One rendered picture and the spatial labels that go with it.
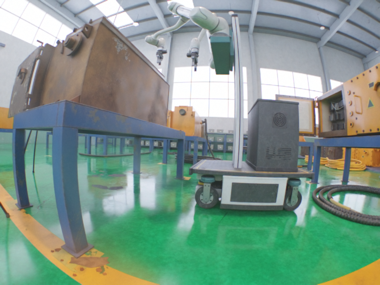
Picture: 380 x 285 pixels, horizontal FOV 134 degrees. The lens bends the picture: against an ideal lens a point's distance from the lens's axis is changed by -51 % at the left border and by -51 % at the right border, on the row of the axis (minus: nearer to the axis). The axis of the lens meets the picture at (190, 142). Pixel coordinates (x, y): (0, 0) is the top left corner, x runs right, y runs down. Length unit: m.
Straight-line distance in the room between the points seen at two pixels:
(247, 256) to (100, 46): 1.39
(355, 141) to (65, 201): 2.17
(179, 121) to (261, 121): 2.84
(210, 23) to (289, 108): 0.89
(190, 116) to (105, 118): 3.11
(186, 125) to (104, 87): 2.90
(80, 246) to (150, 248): 0.32
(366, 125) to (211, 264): 1.67
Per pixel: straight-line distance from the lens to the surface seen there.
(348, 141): 1.98
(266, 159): 1.20
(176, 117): 3.85
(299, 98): 2.50
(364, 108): 1.84
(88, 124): 0.73
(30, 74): 1.51
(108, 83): 1.13
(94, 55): 1.06
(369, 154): 5.77
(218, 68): 1.76
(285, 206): 1.35
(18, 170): 1.30
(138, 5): 11.81
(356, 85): 1.94
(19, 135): 1.28
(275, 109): 1.24
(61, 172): 0.66
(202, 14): 1.35
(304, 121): 2.45
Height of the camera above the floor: 0.50
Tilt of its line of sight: level
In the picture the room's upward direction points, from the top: 3 degrees clockwise
